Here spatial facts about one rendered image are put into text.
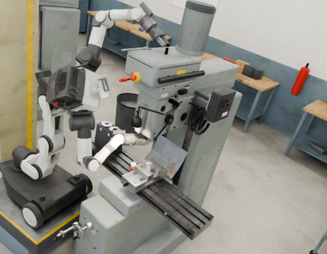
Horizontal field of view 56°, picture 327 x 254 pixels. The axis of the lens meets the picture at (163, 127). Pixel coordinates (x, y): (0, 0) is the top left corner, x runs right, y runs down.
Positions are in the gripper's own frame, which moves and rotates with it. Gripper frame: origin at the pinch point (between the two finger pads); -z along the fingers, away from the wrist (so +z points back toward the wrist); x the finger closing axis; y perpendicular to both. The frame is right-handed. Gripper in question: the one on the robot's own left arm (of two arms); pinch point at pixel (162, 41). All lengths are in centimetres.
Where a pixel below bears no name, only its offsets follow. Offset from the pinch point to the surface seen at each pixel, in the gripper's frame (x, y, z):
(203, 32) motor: -19.6, 17.3, -10.7
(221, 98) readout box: -11, 0, -51
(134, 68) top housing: 20.5, -16.4, -3.7
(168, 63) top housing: 14.4, 0.1, -15.4
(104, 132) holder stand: -5, -95, -11
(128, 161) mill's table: -6, -95, -42
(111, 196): 24, -102, -55
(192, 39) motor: -15.4, 9.8, -9.2
